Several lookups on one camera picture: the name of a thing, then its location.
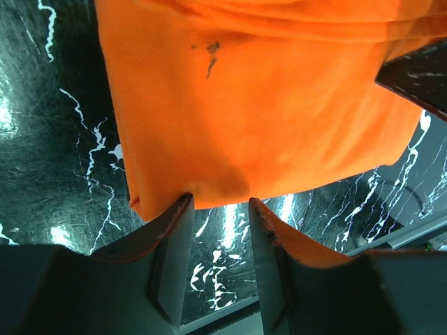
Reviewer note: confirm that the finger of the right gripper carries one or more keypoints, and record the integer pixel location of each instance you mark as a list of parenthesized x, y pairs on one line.
[(419, 77)]

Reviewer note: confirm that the orange t shirt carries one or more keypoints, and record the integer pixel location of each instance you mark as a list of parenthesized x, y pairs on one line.
[(229, 100)]

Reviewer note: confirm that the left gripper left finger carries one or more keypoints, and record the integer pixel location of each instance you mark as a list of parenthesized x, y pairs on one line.
[(134, 285)]

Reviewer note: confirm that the aluminium frame rail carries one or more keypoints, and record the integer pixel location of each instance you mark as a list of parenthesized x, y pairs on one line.
[(247, 311)]

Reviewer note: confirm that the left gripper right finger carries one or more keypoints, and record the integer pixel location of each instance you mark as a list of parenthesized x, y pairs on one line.
[(305, 287)]

